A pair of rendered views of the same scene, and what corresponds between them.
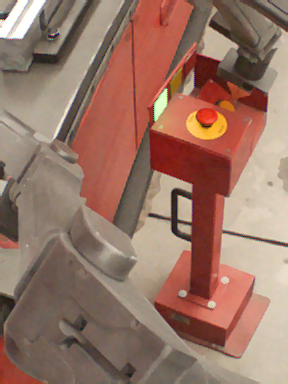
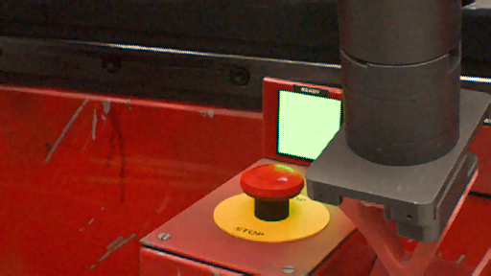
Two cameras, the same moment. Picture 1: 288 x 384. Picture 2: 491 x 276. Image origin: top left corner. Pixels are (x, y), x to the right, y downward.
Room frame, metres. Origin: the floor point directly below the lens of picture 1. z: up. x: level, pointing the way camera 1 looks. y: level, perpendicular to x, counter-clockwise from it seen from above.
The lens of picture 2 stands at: (1.02, -0.58, 1.03)
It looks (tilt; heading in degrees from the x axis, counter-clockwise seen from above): 20 degrees down; 94
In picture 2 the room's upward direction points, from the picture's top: 1 degrees clockwise
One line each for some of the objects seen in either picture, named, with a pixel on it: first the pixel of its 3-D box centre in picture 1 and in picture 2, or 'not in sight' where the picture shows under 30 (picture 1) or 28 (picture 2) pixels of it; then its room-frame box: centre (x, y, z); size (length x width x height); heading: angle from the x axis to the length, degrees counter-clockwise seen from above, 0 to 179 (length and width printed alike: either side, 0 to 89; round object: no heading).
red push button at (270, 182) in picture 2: (206, 120); (271, 197); (1.00, -0.05, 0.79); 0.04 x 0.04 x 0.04
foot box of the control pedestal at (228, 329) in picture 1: (214, 303); not in sight; (1.03, -0.09, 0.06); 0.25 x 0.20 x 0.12; 65
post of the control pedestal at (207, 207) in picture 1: (207, 226); not in sight; (1.05, -0.06, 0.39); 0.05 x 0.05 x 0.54; 65
